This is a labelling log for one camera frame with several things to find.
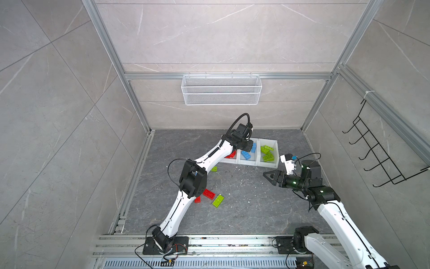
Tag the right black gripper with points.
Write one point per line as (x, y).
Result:
(283, 174)

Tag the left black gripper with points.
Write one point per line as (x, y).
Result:
(249, 147)

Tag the blue lego brick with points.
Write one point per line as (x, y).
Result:
(253, 150)
(245, 155)

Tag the red lego brick small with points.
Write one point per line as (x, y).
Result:
(209, 194)

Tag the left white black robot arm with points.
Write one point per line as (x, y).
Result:
(193, 182)

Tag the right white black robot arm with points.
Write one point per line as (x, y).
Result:
(305, 177)

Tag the white middle plastic bin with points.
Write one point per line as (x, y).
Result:
(252, 158)

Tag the white plastic bin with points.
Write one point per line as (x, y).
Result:
(274, 145)
(231, 159)
(252, 158)

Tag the white right plastic bin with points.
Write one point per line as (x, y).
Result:
(274, 145)

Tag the white left plastic bin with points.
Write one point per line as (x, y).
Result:
(231, 159)

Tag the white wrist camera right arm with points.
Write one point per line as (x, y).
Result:
(289, 162)

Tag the white wire mesh basket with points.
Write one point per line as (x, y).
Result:
(221, 89)

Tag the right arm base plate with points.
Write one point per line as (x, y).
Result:
(284, 244)

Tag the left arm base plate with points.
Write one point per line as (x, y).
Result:
(179, 243)

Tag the black wire hook rack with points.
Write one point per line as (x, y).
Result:
(375, 148)

